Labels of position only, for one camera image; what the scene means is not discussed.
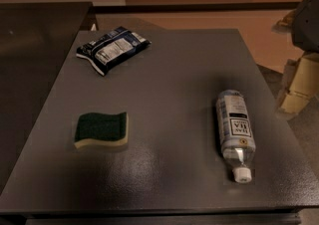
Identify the clear plastic water bottle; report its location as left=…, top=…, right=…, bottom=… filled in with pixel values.
left=216, top=90, right=256, bottom=183

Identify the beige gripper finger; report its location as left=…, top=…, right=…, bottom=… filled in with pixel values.
left=276, top=10, right=296, bottom=28
left=276, top=52, right=319, bottom=115

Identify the blue snack packet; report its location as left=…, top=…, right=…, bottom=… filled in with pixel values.
left=76, top=27, right=152, bottom=76

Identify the green yellow sponge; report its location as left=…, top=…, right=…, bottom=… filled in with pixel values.
left=74, top=112, right=129, bottom=148

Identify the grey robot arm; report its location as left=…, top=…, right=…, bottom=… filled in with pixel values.
left=276, top=0, right=319, bottom=119

